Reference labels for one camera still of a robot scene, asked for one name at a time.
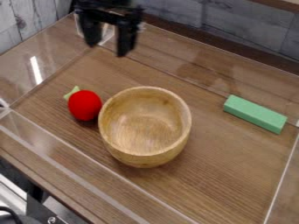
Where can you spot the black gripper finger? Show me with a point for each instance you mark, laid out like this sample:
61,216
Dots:
90,29
125,40

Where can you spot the wooden bowl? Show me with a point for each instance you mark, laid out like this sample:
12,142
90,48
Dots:
144,123

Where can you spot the clear acrylic tray enclosure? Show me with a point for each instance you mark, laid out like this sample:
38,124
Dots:
235,175

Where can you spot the black camera mount with cable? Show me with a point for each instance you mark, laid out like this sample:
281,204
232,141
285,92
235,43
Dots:
24,210

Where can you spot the red plush fruit green leaf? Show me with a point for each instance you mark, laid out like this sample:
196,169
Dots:
84,104

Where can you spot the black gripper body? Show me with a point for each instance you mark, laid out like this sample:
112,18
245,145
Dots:
108,11

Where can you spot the green rectangular block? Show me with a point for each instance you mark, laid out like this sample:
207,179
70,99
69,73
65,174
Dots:
253,113

